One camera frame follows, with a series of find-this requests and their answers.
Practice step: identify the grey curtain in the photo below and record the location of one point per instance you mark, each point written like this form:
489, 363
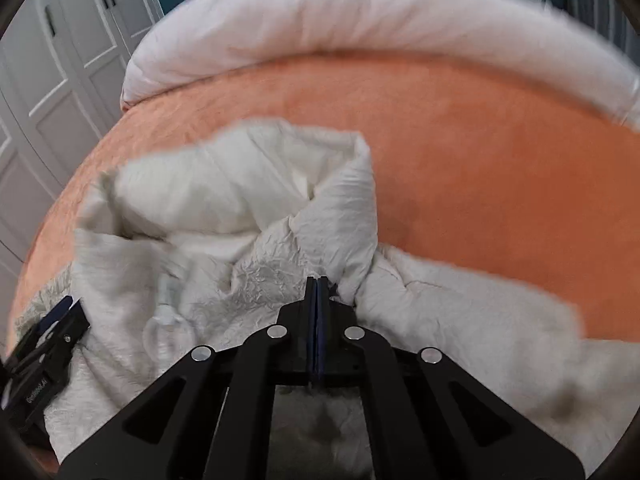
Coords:
600, 10

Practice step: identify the orange plush bed blanket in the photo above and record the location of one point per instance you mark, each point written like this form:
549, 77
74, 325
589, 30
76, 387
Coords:
475, 185

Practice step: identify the white panelled wardrobe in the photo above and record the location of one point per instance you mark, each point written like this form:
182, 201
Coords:
50, 85

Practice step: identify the white blanket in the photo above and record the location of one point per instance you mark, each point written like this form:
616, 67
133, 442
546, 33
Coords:
280, 260

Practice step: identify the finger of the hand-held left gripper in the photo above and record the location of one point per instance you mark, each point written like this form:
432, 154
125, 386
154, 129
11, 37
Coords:
57, 310

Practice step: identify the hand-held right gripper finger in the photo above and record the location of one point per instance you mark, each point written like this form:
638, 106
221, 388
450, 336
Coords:
324, 315
312, 315

